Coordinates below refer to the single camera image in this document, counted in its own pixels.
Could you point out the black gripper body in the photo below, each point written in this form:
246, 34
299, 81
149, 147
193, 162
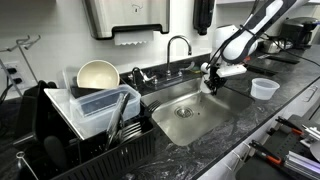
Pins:
216, 73

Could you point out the yellow green sponge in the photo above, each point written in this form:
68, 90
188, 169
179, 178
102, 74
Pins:
196, 69

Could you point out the white wall outlet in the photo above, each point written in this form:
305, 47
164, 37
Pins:
6, 65

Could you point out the black coffee machine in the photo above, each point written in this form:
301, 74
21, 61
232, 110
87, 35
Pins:
300, 30

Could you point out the orange black pliers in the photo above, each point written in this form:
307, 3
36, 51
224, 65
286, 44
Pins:
266, 155

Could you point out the black rounded utensil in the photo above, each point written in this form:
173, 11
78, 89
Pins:
56, 151

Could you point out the shiny metal pot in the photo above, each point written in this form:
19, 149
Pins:
276, 46

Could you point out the chrome faucet side lever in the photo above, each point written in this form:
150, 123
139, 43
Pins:
188, 66

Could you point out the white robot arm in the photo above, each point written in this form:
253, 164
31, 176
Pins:
233, 43

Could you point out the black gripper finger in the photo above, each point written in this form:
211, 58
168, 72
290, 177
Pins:
218, 87
210, 85

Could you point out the translucent round plastic tub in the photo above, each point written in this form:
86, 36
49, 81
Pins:
265, 91

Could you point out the metal fork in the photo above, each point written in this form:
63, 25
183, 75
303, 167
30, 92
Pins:
131, 128
133, 136

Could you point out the black dish rack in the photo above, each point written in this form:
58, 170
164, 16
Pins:
110, 163

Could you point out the steel paper towel dispenser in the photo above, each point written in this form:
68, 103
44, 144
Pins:
133, 16

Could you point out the tall chrome faucet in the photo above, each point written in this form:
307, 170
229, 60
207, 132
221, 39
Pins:
168, 63

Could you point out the white paper towel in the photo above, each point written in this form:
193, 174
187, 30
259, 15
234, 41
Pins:
133, 37

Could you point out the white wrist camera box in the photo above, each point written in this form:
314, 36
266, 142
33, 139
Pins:
231, 70

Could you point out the clear plastic food container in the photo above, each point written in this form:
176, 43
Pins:
110, 116

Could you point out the black flat panel silver edge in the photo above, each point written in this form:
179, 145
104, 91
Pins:
283, 60

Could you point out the black tool cart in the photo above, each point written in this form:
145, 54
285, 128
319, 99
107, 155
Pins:
260, 171

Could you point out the stainless steel sink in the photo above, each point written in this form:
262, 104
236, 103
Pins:
196, 116

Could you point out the metal tongs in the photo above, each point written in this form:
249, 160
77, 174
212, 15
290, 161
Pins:
115, 120

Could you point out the cream bowl with pink outside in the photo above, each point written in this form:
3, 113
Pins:
98, 75

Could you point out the black wall soap dispenser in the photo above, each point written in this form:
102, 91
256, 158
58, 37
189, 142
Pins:
203, 15

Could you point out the small chrome faucet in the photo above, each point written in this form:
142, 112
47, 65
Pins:
136, 75

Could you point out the translucent plastic lid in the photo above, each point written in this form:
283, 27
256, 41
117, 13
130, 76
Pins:
61, 106

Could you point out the silver aluminium profiles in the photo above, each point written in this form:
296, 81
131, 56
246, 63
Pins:
300, 163

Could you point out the white base cabinets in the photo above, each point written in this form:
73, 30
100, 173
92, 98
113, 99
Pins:
295, 110

